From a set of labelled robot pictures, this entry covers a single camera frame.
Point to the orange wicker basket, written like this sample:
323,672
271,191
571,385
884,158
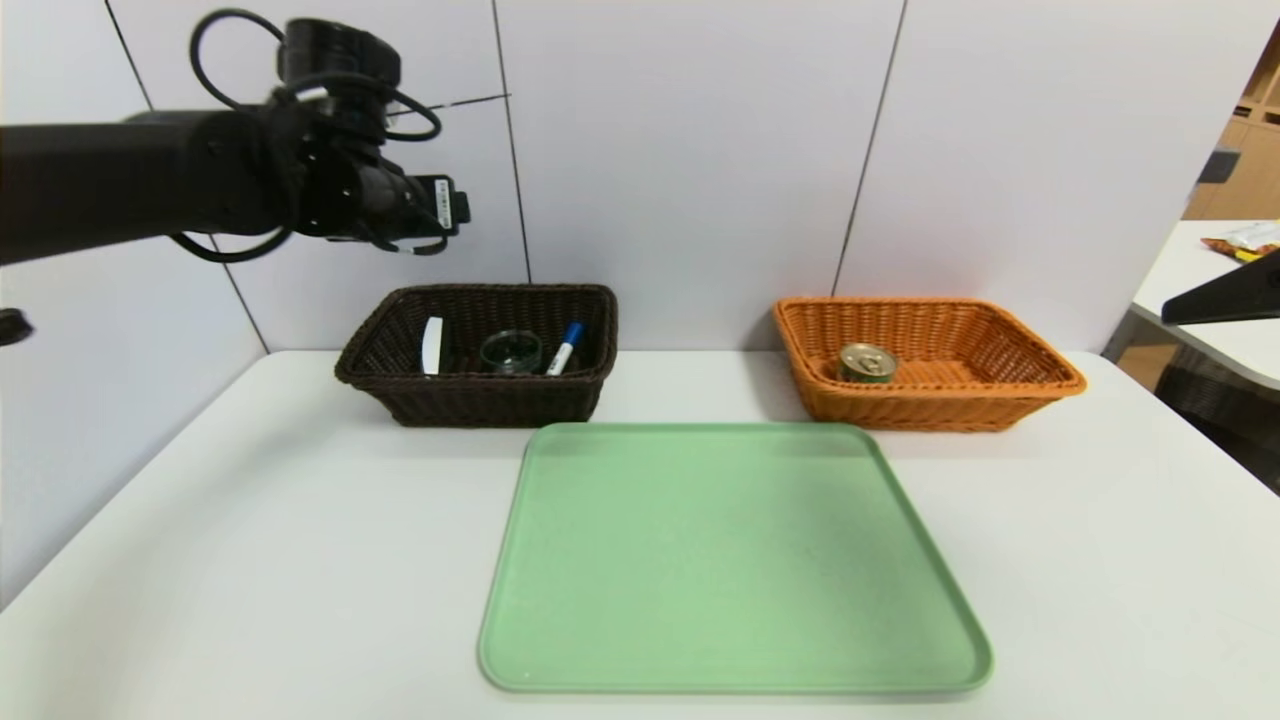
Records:
950,407

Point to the dark grey wall box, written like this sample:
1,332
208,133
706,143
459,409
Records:
1216,167

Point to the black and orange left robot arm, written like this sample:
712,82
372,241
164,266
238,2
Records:
150,180

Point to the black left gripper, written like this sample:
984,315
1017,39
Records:
444,204

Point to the small glass cup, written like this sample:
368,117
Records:
511,352

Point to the dark wicker chair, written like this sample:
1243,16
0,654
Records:
1225,425

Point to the dark brown wicker basket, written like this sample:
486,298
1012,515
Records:
480,402

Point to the white rectangular eraser case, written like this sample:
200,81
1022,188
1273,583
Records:
432,345

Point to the wooden shelf unit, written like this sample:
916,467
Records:
1250,150

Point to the tin can with gold lid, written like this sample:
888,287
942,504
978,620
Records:
866,365

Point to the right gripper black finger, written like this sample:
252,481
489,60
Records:
1225,295

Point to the blue and white marker pen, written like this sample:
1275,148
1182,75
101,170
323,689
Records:
566,349

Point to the light green plastic tray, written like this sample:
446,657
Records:
740,580

